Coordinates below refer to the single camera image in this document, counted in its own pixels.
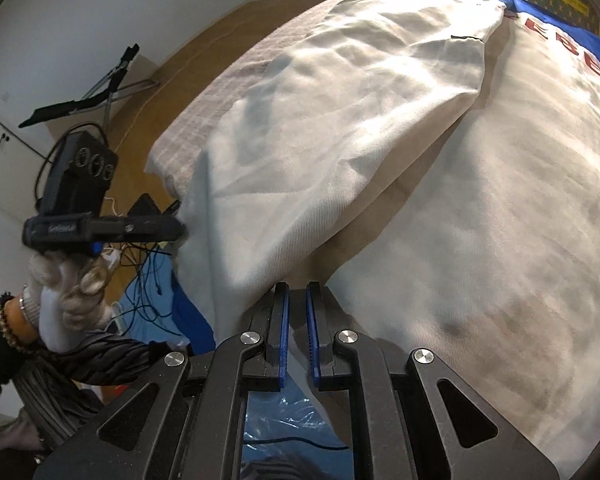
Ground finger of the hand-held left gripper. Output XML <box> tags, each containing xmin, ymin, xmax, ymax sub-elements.
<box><xmin>125</xmin><ymin>216</ymin><xmax>187</xmax><ymax>242</ymax></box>

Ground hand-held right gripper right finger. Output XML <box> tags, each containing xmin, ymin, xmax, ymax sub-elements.
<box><xmin>305</xmin><ymin>281</ymin><xmax>561</xmax><ymax>480</ymax></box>

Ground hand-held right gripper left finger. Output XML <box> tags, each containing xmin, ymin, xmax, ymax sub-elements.
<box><xmin>32</xmin><ymin>282</ymin><xmax>292</xmax><ymax>480</ymax></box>

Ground light grey and blue jacket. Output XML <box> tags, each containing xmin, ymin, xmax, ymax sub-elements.
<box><xmin>172</xmin><ymin>0</ymin><xmax>600</xmax><ymax>480</ymax></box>

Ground person's left hand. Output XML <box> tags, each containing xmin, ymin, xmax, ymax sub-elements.
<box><xmin>27</xmin><ymin>251</ymin><xmax>116</xmax><ymax>352</ymax></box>

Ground black folding stand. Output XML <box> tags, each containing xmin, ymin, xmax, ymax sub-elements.
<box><xmin>19</xmin><ymin>45</ymin><xmax>161</xmax><ymax>129</ymax></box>

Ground clear blue plastic bag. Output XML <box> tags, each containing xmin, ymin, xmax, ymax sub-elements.
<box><xmin>244</xmin><ymin>385</ymin><xmax>352</xmax><ymax>480</ymax></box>

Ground person's striped dark clothing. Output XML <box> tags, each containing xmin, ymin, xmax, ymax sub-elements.
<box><xmin>0</xmin><ymin>335</ymin><xmax>193</xmax><ymax>466</ymax></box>

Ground plaid blanket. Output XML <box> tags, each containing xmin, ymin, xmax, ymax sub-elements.
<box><xmin>147</xmin><ymin>0</ymin><xmax>343</xmax><ymax>197</ymax></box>

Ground black cables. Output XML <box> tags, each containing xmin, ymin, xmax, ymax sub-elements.
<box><xmin>107</xmin><ymin>240</ymin><xmax>183</xmax><ymax>338</ymax></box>

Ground beaded bracelet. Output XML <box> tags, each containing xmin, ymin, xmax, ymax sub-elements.
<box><xmin>0</xmin><ymin>292</ymin><xmax>31</xmax><ymax>356</ymax></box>

